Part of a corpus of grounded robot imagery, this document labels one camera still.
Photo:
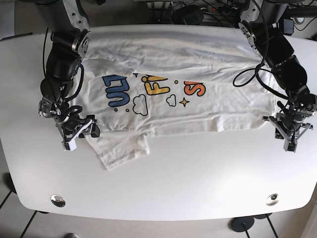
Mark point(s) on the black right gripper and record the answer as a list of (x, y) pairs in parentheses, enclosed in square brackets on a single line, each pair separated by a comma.
[(74, 127)]

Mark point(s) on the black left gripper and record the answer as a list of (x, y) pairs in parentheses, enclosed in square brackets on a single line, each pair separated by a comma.
[(286, 129)]

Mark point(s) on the white printed T-shirt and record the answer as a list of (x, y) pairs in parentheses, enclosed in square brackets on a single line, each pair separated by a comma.
[(161, 82)]

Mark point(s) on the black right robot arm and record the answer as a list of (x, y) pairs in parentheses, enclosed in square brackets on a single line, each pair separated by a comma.
[(63, 69)]

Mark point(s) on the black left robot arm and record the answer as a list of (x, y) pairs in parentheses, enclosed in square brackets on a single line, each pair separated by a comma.
[(259, 22)]

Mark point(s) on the right silver table grommet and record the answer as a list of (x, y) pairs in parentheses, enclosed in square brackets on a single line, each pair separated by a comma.
[(272, 199)]

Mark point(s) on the silver table grommet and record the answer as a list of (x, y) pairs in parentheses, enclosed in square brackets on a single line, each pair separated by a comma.
[(272, 199), (57, 201)]

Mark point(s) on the left silver table grommet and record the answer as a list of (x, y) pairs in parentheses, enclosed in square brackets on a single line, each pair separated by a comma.
[(57, 201)]

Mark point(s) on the black round stand base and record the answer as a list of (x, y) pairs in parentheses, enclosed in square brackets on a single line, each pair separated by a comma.
[(241, 224)]

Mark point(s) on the black left table leg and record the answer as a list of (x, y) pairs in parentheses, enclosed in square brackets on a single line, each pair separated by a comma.
[(10, 185)]

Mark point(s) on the grey shoe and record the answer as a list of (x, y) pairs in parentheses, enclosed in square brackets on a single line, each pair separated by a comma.
[(71, 235)]

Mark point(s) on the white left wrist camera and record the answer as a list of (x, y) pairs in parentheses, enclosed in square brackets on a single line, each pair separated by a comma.
[(290, 146)]

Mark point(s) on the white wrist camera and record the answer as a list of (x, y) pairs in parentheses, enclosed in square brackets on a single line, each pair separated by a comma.
[(290, 146), (69, 142)]

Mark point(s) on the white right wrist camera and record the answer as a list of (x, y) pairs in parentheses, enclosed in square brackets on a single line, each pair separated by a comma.
[(69, 142)]

